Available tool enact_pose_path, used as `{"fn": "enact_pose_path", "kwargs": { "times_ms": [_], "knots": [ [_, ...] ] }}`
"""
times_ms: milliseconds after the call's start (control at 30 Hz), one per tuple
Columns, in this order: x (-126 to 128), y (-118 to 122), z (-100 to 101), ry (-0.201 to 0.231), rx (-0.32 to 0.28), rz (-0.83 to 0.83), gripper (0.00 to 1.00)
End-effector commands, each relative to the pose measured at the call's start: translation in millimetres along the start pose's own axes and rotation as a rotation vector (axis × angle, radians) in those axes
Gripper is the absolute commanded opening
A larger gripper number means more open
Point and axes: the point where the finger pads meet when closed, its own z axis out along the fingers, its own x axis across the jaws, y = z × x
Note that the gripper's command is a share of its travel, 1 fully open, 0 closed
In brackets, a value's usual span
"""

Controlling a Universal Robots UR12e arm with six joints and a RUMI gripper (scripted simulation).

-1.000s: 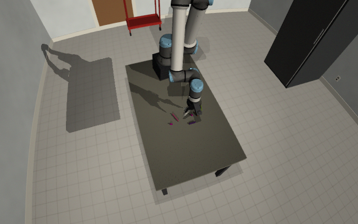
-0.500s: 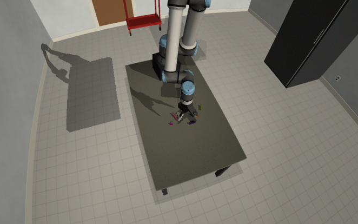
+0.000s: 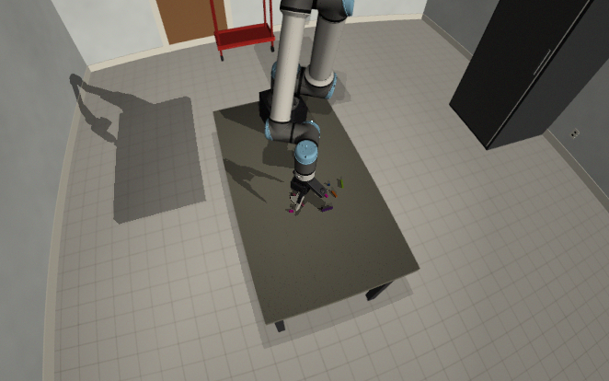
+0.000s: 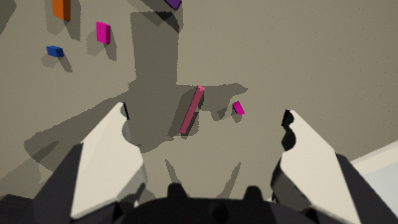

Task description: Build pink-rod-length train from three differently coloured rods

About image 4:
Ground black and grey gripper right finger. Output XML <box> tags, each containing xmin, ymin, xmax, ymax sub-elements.
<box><xmin>270</xmin><ymin>110</ymin><xmax>398</xmax><ymax>224</ymax></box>

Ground orange rod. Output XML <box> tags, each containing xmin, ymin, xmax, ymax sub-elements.
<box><xmin>52</xmin><ymin>0</ymin><xmax>71</xmax><ymax>20</ymax></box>

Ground pink rod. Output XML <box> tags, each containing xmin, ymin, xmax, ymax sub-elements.
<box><xmin>180</xmin><ymin>85</ymin><xmax>204</xmax><ymax>134</ymax></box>

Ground small blue cube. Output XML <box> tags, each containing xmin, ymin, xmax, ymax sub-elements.
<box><xmin>47</xmin><ymin>46</ymin><xmax>64</xmax><ymax>57</ymax></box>

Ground purple rod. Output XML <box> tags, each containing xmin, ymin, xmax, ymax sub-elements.
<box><xmin>166</xmin><ymin>0</ymin><xmax>182</xmax><ymax>10</ymax></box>

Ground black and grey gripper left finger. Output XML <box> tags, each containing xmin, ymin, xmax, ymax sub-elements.
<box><xmin>17</xmin><ymin>102</ymin><xmax>148</xmax><ymax>224</ymax></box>

